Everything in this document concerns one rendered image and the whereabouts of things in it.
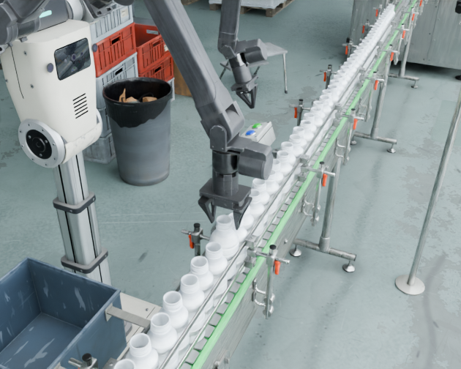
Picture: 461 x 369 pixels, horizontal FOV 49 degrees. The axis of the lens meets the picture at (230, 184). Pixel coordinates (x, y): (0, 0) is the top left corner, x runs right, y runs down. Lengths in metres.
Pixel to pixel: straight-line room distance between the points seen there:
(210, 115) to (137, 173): 2.49
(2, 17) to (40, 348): 0.88
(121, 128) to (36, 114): 1.82
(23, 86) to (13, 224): 1.96
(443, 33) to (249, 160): 4.86
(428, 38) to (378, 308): 3.65
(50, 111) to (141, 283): 1.48
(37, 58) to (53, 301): 0.68
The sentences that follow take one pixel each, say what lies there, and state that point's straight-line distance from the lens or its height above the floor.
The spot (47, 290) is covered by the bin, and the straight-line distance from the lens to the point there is 1.57.
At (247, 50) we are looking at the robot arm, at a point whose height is 1.38.
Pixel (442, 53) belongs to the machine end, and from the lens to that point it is 5.84.
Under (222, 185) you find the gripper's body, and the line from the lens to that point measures 1.08.
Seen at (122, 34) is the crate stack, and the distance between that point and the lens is 3.83.
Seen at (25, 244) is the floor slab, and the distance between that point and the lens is 3.18.
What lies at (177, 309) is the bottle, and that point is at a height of 1.15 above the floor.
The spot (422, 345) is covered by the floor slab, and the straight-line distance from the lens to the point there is 2.64.
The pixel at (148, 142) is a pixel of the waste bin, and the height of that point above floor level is 0.35.
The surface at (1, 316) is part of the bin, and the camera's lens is 1.55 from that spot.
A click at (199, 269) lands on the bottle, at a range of 1.09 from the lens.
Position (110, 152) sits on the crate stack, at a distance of 3.84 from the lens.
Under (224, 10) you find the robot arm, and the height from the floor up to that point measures 1.52.
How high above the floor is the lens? 1.89
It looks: 32 degrees down
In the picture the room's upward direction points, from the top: 1 degrees clockwise
